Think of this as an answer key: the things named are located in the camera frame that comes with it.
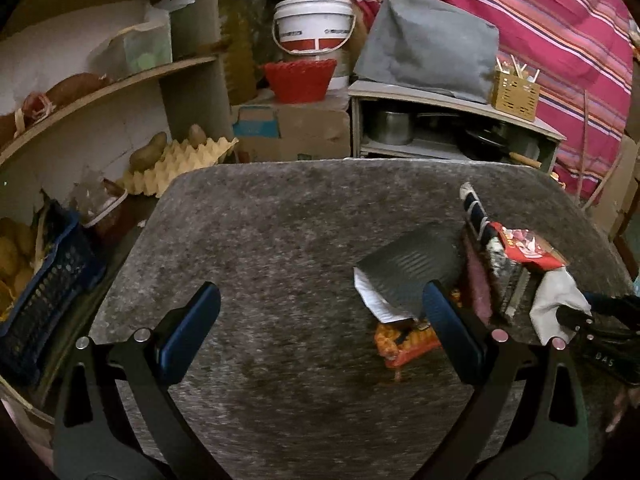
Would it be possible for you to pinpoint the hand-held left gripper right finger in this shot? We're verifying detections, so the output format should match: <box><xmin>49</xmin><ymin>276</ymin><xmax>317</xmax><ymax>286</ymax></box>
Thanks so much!
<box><xmin>421</xmin><ymin>280</ymin><xmax>591</xmax><ymax>480</ymax></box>

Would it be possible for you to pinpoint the large yellowish plastic jug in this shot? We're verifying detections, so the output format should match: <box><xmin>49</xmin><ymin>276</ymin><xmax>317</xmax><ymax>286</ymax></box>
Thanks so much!
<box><xmin>216</xmin><ymin>0</ymin><xmax>261</xmax><ymax>106</ymax></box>

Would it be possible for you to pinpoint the brown cardboard sheet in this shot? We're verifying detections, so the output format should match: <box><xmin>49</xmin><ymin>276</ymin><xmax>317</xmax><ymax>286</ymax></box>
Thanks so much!
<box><xmin>595</xmin><ymin>135</ymin><xmax>640</xmax><ymax>236</ymax></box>

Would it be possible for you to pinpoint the red snack wrapper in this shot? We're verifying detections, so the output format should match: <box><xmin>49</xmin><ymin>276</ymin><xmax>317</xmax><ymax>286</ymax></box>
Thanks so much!
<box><xmin>487</xmin><ymin>221</ymin><xmax>570</xmax><ymax>271</ymax></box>

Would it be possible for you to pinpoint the grey fabric cover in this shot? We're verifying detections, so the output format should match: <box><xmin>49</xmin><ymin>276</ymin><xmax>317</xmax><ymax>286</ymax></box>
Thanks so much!
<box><xmin>352</xmin><ymin>0</ymin><xmax>500</xmax><ymax>105</ymax></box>

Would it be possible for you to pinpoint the orange snack wrapper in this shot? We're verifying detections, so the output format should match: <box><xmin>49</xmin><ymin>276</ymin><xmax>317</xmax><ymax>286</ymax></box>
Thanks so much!
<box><xmin>374</xmin><ymin>287</ymin><xmax>463</xmax><ymax>383</ymax></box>

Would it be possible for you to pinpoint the greenish box in plastic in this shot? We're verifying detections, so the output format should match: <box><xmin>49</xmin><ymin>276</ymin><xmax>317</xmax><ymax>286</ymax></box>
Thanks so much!
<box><xmin>92</xmin><ymin>7</ymin><xmax>173</xmax><ymax>81</ymax></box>

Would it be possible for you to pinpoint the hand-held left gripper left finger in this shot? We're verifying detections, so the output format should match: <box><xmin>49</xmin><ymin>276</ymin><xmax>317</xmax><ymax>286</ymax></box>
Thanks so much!
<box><xmin>52</xmin><ymin>281</ymin><xmax>236</xmax><ymax>480</ymax></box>

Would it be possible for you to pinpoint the small steel pot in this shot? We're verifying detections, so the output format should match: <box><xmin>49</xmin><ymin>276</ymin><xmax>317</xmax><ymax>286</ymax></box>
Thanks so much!
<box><xmin>367</xmin><ymin>109</ymin><xmax>416</xmax><ymax>146</ymax></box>

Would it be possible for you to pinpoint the person's right hand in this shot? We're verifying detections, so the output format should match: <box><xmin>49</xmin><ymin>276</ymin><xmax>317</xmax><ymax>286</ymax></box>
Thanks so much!
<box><xmin>606</xmin><ymin>387</ymin><xmax>633</xmax><ymax>433</ymax></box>

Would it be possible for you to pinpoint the small white cabinet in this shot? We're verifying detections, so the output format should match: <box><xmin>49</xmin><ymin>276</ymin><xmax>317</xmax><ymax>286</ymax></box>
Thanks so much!
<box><xmin>347</xmin><ymin>80</ymin><xmax>568</xmax><ymax>173</ymax></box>

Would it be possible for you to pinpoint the dark frying pan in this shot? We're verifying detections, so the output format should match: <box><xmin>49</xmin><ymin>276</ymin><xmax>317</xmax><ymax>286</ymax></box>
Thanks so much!
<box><xmin>460</xmin><ymin>125</ymin><xmax>543</xmax><ymax>166</ymax></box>

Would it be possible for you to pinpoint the pink striped cloth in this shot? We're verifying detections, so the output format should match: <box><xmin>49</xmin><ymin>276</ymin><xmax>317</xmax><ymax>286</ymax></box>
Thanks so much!
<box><xmin>340</xmin><ymin>0</ymin><xmax>636</xmax><ymax>201</ymax></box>

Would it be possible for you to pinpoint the cardboard egg tray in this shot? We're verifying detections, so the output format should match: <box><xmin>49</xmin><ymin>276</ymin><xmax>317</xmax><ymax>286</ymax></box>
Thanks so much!
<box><xmin>117</xmin><ymin>137</ymin><xmax>240</xmax><ymax>198</ymax></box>

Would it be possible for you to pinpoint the large potato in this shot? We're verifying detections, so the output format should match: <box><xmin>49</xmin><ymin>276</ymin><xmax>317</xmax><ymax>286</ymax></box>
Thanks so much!
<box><xmin>129</xmin><ymin>131</ymin><xmax>168</xmax><ymax>172</ymax></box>

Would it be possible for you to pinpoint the blue plastic crate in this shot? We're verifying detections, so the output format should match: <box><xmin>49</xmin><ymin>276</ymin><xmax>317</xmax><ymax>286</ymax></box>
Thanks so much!
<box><xmin>0</xmin><ymin>200</ymin><xmax>106</xmax><ymax>386</ymax></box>

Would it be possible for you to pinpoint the pile of potatoes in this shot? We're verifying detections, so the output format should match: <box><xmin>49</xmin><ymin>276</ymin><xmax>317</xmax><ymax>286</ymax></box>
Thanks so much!
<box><xmin>0</xmin><ymin>217</ymin><xmax>38</xmax><ymax>321</ymax></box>

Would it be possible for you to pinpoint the black foil wrapper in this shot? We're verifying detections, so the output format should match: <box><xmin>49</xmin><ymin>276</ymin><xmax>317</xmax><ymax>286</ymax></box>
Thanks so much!
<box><xmin>353</xmin><ymin>232</ymin><xmax>468</xmax><ymax>323</ymax></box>

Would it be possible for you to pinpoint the clear plastic container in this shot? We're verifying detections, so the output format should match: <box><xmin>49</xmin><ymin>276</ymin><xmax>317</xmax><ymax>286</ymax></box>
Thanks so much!
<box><xmin>70</xmin><ymin>170</ymin><xmax>131</xmax><ymax>228</ymax></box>

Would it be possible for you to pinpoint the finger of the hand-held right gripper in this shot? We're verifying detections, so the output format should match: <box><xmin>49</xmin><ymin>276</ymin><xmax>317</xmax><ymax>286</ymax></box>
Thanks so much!
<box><xmin>556</xmin><ymin>305</ymin><xmax>598</xmax><ymax>333</ymax></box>
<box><xmin>582</xmin><ymin>291</ymin><xmax>640</xmax><ymax>328</ymax></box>

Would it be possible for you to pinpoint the bunch of wooden sticks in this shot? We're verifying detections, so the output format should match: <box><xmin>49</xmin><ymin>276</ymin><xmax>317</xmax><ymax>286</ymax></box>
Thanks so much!
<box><xmin>495</xmin><ymin>55</ymin><xmax>541</xmax><ymax>82</ymax></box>

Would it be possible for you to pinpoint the white plastic bucket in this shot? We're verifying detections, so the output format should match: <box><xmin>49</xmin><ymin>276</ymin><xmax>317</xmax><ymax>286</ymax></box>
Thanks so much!
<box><xmin>272</xmin><ymin>0</ymin><xmax>357</xmax><ymax>91</ymax></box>

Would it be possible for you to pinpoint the wooden shelf unit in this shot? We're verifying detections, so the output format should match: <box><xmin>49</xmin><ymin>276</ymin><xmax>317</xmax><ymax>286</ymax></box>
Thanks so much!
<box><xmin>0</xmin><ymin>0</ymin><xmax>236</xmax><ymax>431</ymax></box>

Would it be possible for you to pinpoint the cardboard box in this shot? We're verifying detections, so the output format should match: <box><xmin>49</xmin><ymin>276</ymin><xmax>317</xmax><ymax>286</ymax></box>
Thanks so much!
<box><xmin>231</xmin><ymin>102</ymin><xmax>352</xmax><ymax>163</ymax></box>

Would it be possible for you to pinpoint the black white patterned wrapper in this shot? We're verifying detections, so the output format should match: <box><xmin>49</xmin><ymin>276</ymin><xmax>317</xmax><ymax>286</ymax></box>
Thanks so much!
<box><xmin>460</xmin><ymin>182</ymin><xmax>531</xmax><ymax>321</ymax></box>

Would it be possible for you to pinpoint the red plastic basket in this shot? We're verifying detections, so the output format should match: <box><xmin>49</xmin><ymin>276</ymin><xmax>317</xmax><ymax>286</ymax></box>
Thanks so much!
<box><xmin>262</xmin><ymin>58</ymin><xmax>338</xmax><ymax>105</ymax></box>

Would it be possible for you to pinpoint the row of sweet potatoes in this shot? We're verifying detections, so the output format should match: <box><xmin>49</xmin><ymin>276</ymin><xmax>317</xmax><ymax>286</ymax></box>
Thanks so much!
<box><xmin>0</xmin><ymin>72</ymin><xmax>113</xmax><ymax>148</ymax></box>

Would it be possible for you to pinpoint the yellow perforated holder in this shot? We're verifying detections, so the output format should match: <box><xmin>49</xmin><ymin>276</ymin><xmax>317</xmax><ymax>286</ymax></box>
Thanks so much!
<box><xmin>491</xmin><ymin>70</ymin><xmax>541</xmax><ymax>122</ymax></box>

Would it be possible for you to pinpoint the thin wooden stick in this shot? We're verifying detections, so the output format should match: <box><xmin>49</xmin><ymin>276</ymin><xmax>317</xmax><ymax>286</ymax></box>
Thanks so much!
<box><xmin>575</xmin><ymin>89</ymin><xmax>593</xmax><ymax>201</ymax></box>

